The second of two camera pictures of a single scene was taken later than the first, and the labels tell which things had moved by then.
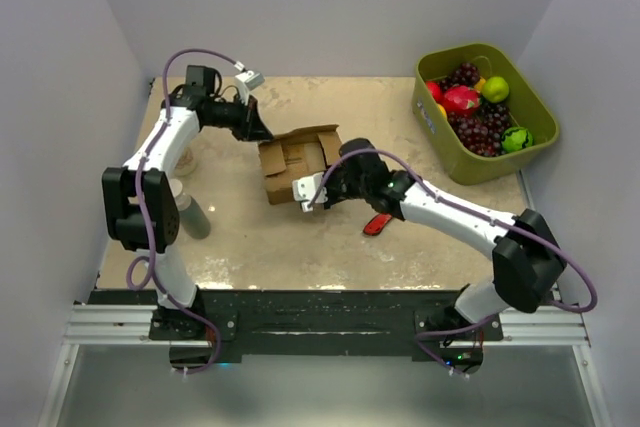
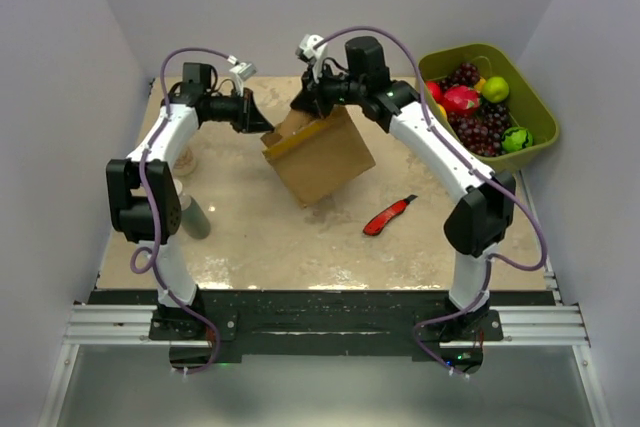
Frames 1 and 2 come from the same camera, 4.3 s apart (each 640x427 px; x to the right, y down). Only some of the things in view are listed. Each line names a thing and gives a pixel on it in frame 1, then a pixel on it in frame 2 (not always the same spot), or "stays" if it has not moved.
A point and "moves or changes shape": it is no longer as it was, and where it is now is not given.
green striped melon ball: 516,138 stays
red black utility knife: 375,225 stays
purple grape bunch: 481,129 stays
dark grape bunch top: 465,75 stays
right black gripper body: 341,186 → 327,93
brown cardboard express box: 296,155 moves or changes shape
